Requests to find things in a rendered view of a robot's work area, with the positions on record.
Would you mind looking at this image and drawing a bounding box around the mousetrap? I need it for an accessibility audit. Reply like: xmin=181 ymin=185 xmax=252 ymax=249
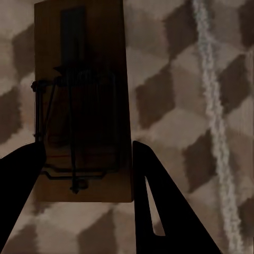
xmin=31 ymin=0 xmax=134 ymax=203

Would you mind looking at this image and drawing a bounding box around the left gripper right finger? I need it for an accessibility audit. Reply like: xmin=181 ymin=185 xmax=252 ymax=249
xmin=132 ymin=141 xmax=222 ymax=254

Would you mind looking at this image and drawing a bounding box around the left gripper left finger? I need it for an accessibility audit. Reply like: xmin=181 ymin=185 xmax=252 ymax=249
xmin=0 ymin=141 xmax=47 ymax=254

